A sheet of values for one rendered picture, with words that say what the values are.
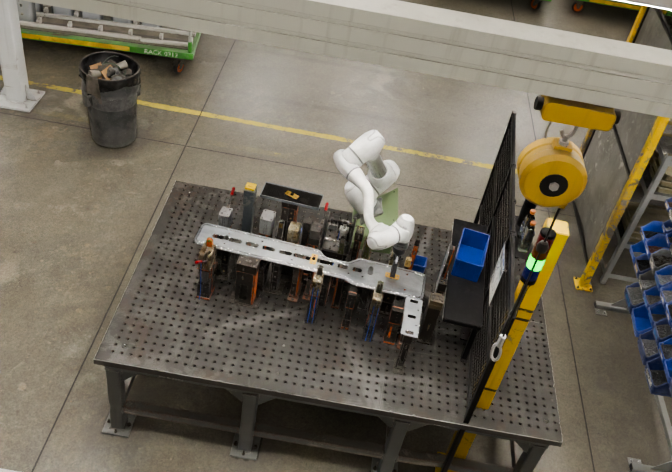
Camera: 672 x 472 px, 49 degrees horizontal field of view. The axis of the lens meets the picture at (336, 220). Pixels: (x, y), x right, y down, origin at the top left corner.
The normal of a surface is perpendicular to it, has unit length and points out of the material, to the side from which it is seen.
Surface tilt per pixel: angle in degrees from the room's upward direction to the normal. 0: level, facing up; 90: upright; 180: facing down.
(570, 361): 0
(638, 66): 90
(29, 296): 0
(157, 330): 0
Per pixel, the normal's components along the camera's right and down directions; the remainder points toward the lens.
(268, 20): -0.11, 0.64
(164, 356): 0.14, -0.75
